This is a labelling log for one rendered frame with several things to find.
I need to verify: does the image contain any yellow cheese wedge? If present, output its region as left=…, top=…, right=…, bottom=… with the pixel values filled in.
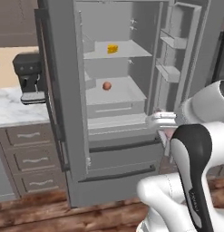
left=107, top=43, right=120, bottom=54

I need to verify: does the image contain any grey fridge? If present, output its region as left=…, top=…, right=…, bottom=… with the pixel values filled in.
left=37, top=0, right=214, bottom=209

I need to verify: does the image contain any grey fridge crisper drawer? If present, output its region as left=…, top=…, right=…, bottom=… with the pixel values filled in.
left=85, top=100, right=148, bottom=120

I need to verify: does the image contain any black coffee machine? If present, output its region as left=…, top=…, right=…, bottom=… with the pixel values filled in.
left=12, top=53, right=47, bottom=106

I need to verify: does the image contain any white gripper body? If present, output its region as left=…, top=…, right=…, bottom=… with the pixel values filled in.
left=145, top=111, right=179, bottom=132

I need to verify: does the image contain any grey freezer drawer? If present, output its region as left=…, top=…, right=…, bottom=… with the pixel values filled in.
left=67, top=169, right=161, bottom=208
left=87, top=140, right=164, bottom=179

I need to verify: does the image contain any silver wavy drawer handle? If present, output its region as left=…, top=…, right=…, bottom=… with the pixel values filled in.
left=28, top=179, right=54, bottom=188
left=22, top=157, right=50, bottom=165
left=16, top=131, right=42, bottom=140

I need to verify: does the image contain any dark fridge door handle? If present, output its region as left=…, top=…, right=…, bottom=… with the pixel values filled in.
left=34, top=8, right=71, bottom=173

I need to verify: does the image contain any dark freezer drawer handle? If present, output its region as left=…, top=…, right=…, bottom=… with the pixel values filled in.
left=77, top=164, right=157, bottom=184
left=88, top=137, right=163, bottom=154

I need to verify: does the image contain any pink steak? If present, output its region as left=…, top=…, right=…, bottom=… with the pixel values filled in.
left=159, top=130, right=174, bottom=146

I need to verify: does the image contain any grey fridge door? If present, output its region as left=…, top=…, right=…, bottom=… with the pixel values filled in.
left=148, top=1, right=203, bottom=158
left=37, top=0, right=91, bottom=209

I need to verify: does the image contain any grey left fridge door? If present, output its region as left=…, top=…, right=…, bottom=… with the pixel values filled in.
left=37, top=0, right=91, bottom=209

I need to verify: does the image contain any grey wall cupboard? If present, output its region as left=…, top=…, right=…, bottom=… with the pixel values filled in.
left=0, top=0, right=39, bottom=49

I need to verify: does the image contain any brown onion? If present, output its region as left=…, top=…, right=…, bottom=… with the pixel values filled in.
left=102, top=81, right=112, bottom=92

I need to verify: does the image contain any grey right fridge door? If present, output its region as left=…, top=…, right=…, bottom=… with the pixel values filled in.
left=148, top=1, right=203, bottom=158

